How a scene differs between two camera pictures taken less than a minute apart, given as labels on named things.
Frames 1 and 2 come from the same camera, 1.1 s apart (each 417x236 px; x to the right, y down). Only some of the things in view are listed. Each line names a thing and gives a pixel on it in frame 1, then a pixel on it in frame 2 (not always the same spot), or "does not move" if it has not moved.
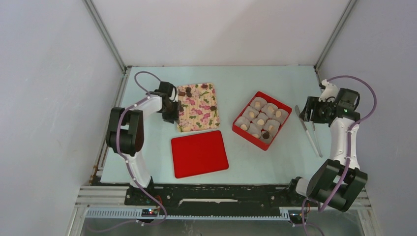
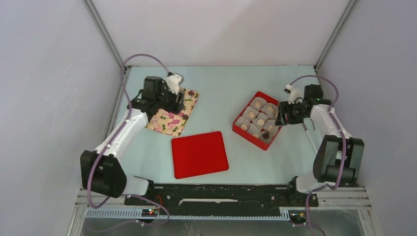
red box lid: [198, 154] does not move
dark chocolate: [265, 135] does not move
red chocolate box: [261, 119] does not move
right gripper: [312, 103] -> [285, 107]
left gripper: [174, 116] does not move
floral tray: [198, 107] -> [173, 124]
